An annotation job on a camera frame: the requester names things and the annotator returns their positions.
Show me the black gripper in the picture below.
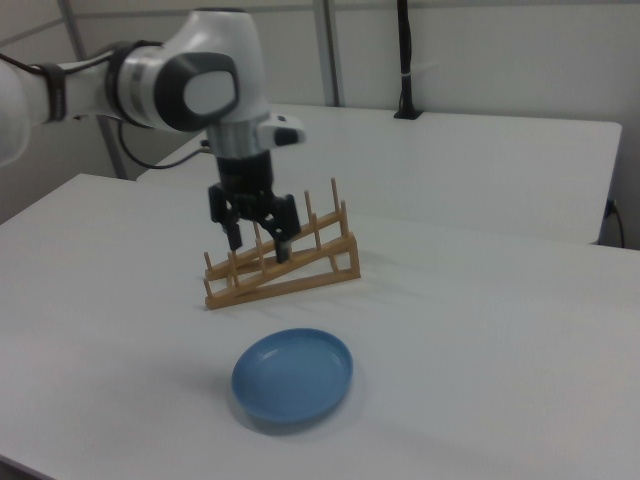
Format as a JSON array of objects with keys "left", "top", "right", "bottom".
[{"left": 208, "top": 152, "right": 302, "bottom": 264}]

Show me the blue round plate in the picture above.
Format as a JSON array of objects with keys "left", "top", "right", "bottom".
[{"left": 230, "top": 327, "right": 355, "bottom": 425}]

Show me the wooden peg plate rack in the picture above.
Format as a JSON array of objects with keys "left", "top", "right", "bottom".
[{"left": 202, "top": 176, "right": 362, "bottom": 311}]

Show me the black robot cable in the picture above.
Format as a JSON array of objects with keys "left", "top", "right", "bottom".
[{"left": 0, "top": 52, "right": 211, "bottom": 170}]

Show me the black cable strap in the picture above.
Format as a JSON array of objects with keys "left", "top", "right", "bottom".
[{"left": 40, "top": 61, "right": 70, "bottom": 124}]

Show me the black hanging cable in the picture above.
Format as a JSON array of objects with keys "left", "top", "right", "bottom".
[{"left": 606, "top": 198, "right": 627, "bottom": 249}]

